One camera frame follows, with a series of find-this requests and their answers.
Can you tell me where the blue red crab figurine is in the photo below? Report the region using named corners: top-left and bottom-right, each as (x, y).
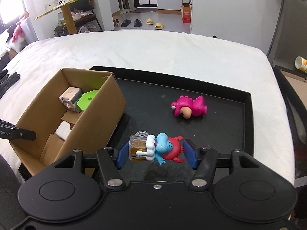
top-left (129, 131), bottom-right (184, 165)

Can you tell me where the pink dinosaur figurine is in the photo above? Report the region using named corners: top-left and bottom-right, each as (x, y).
top-left (171, 96), bottom-right (208, 119)

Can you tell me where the white power adapter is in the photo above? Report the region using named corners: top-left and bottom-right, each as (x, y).
top-left (55, 121), bottom-right (71, 141)

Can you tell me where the brown cardboard box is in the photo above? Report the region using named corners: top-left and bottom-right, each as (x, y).
top-left (9, 68), bottom-right (126, 176)

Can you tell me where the green hexagonal box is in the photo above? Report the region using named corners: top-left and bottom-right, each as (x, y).
top-left (77, 90), bottom-right (98, 111)

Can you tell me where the beige cube robot toy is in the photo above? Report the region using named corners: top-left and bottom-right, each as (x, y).
top-left (59, 87), bottom-right (82, 113)

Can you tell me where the black glove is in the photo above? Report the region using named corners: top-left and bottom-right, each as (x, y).
top-left (0, 70), bottom-right (20, 98)

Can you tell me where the black shallow tray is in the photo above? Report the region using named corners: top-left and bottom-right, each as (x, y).
top-left (19, 67), bottom-right (254, 179)

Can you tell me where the yellow slipper right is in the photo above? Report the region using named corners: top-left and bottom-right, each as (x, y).
top-left (154, 22), bottom-right (164, 30)

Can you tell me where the yellow slipper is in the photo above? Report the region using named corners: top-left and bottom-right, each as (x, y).
top-left (154, 22), bottom-right (164, 30)
top-left (146, 18), bottom-right (154, 25)

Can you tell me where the black shoe right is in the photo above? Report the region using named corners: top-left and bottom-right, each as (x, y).
top-left (134, 19), bottom-right (142, 28)

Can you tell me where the black shoe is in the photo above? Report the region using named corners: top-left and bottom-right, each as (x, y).
top-left (121, 19), bottom-right (132, 28)
top-left (134, 19), bottom-right (142, 28)

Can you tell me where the black shoe left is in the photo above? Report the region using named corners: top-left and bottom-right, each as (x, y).
top-left (121, 19), bottom-right (132, 28)

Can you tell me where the wooden side table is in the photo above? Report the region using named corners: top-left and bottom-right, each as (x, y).
top-left (34, 0), bottom-right (97, 35)

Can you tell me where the yellow slipper left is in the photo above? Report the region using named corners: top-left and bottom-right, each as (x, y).
top-left (146, 18), bottom-right (154, 25)

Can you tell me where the paper cup stack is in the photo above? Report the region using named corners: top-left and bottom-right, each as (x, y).
top-left (295, 56), bottom-right (307, 73)

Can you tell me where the orange cardboard box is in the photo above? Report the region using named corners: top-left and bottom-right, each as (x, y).
top-left (181, 3), bottom-right (191, 23)

